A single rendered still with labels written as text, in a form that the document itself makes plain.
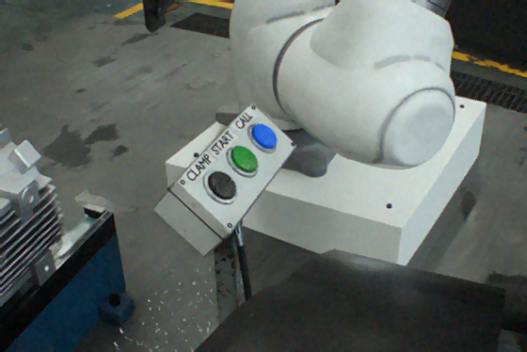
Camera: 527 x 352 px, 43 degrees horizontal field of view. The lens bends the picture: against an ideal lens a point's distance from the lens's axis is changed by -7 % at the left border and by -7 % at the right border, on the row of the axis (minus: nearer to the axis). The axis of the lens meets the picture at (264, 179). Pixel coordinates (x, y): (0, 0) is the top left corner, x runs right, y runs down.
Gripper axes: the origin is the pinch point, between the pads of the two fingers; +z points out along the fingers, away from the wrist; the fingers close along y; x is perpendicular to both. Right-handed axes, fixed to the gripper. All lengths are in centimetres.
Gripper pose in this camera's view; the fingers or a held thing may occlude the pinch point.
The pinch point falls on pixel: (154, 12)
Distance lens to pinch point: 108.6
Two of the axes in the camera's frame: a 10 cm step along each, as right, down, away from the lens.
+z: -0.6, 4.3, 9.0
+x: 7.0, -6.2, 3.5
